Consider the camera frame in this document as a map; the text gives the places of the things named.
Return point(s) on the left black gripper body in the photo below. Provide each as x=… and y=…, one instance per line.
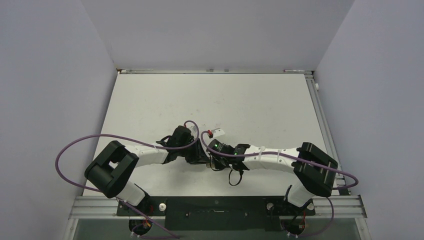
x=192, y=153

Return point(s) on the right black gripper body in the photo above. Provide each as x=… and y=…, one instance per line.
x=220, y=163

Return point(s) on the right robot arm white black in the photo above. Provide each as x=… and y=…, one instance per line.
x=313, y=167

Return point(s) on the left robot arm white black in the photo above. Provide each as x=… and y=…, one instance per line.
x=110, y=171

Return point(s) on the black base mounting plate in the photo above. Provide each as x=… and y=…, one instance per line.
x=223, y=213

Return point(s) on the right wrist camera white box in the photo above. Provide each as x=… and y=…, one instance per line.
x=215, y=133

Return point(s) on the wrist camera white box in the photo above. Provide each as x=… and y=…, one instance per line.
x=194, y=131
x=215, y=133

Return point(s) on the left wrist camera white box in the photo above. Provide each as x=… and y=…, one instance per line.
x=194, y=131

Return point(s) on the aluminium frame rail right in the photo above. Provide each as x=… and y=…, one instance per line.
x=313, y=89

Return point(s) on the aluminium frame rail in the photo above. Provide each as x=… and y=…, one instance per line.
x=215, y=71
x=313, y=89

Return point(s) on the aluminium frame rail back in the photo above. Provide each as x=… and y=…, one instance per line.
x=215, y=71

